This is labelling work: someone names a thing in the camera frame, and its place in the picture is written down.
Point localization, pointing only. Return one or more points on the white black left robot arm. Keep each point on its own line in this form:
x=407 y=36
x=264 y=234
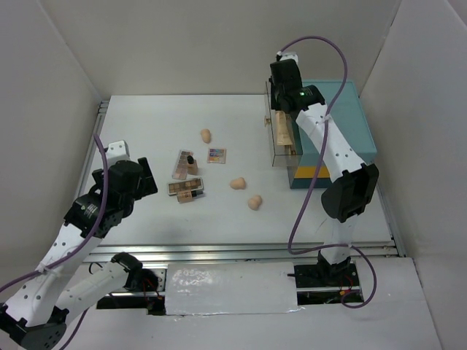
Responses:
x=38 y=314

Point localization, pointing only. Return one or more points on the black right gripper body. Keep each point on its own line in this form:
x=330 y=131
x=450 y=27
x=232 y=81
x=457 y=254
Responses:
x=275 y=94

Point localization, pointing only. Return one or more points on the teal yellow drawer cabinet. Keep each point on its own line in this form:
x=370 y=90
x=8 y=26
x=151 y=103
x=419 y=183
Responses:
x=349 y=142

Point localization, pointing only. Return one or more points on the clear top drawer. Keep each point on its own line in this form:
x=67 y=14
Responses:
x=278 y=158

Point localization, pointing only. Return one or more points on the beige makeup sponge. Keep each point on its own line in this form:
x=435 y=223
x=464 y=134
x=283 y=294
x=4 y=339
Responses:
x=206 y=135
x=255 y=202
x=238 y=184

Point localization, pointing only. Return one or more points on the pink eyeshadow palette tilted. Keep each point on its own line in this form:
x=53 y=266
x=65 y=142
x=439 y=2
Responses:
x=180 y=171

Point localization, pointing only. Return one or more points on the colourful small eyeshadow palette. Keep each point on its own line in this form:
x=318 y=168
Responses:
x=216 y=155

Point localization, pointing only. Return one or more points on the aluminium table frame rails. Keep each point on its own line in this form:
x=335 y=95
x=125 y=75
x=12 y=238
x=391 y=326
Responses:
x=218 y=226

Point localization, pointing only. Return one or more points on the lying foundation bottle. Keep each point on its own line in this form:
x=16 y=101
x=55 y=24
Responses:
x=187 y=196

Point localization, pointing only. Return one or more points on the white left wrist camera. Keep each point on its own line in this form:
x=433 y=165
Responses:
x=117 y=151

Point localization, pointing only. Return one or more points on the white foam front panel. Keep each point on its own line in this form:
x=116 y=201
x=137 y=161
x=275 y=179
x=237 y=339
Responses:
x=230 y=288

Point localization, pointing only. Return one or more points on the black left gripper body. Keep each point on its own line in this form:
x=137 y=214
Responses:
x=147 y=185

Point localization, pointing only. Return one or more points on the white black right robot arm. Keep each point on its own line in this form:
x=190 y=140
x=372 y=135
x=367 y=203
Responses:
x=352 y=181

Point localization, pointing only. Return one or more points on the long eyeshadow palette horizontal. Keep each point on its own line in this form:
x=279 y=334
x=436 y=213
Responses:
x=188 y=184

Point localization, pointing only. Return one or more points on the beige foundation tube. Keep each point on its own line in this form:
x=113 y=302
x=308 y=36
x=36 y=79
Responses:
x=287 y=150
x=283 y=136

